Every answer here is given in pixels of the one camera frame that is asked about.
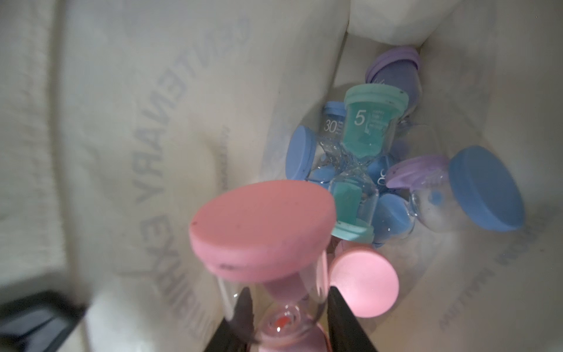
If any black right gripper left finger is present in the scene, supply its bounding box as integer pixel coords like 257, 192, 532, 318
204, 287, 255, 352

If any green hourglass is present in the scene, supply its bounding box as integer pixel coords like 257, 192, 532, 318
329, 84, 409, 244

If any large pink hourglass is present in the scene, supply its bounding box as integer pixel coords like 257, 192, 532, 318
328, 241, 400, 318

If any blue hourglass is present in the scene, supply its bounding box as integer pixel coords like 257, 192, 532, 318
306, 101, 347, 189
409, 145, 526, 233
285, 126, 414, 248

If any purple hourglass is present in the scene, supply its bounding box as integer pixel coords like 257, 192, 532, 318
364, 45, 450, 191

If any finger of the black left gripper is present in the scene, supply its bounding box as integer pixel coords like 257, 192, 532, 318
1, 290, 86, 352

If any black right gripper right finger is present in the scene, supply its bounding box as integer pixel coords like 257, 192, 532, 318
327, 286, 378, 352

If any blue hourglass on table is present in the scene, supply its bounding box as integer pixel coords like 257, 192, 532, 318
409, 145, 526, 233

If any pink hourglass front lowest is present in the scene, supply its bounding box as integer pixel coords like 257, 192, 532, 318
189, 180, 337, 351

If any cream canvas tote bag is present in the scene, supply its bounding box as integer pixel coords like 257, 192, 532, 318
1, 1, 562, 351

